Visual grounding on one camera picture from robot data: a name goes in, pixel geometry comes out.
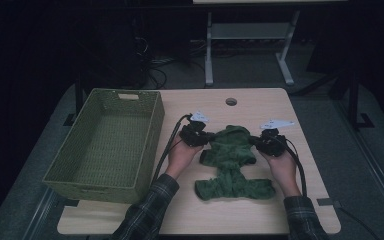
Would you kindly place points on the black stand post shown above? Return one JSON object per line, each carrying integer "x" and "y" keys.
{"x": 79, "y": 100}
{"x": 354, "y": 106}

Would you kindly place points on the grey tape strip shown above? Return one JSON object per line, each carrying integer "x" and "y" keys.
{"x": 328, "y": 202}

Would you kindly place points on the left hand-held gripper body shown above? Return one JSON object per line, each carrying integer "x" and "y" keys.
{"x": 193, "y": 133}

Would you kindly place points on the metal floor rail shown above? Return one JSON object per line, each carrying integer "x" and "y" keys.
{"x": 41, "y": 213}
{"x": 373, "y": 166}

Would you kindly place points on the person's right hand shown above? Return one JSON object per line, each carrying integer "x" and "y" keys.
{"x": 283, "y": 170}

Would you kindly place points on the green fleece garment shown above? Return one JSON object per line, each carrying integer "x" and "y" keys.
{"x": 230, "y": 153}

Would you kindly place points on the white metal stand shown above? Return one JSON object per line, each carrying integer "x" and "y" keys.
{"x": 246, "y": 31}

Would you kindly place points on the green woven basket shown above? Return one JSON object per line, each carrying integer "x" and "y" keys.
{"x": 100, "y": 146}

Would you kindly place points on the person's left hand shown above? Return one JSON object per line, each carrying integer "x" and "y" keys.
{"x": 180, "y": 158}

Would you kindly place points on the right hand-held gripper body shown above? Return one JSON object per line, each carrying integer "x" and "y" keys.
{"x": 273, "y": 143}

